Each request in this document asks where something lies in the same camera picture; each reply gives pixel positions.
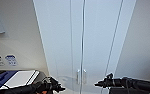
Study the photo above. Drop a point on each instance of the white flat board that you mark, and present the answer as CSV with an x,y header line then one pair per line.
x,y
21,78

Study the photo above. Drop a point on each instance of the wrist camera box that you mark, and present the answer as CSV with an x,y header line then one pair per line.
x,y
109,76

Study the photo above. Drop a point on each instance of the blue labelled wall socket plate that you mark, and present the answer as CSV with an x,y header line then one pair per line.
x,y
11,60

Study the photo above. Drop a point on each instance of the white wardrobe cabinet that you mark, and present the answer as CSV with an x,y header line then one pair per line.
x,y
57,20

